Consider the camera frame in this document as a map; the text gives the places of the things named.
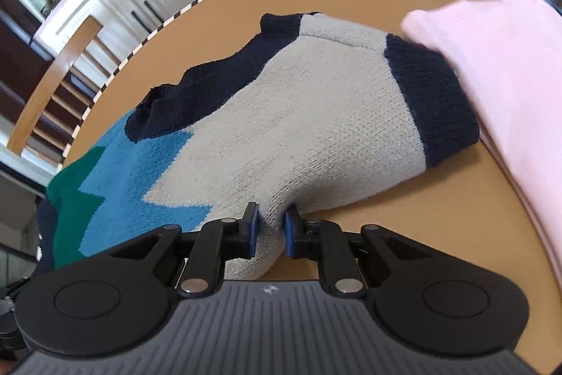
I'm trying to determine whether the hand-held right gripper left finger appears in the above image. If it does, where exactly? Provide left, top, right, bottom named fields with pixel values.
left=107, top=201, right=261, bottom=297

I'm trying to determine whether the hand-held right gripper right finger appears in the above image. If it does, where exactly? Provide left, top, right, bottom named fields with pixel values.
left=285, top=210, right=433, bottom=297

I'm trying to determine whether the colour-block knit sweater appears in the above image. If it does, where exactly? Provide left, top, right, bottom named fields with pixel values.
left=37, top=12, right=480, bottom=280

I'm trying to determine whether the wooden spindle chair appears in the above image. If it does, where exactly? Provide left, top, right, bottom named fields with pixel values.
left=8, top=15, right=128, bottom=165

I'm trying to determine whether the pink cloth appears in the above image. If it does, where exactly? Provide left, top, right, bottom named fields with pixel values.
left=401, top=0, right=562, bottom=270

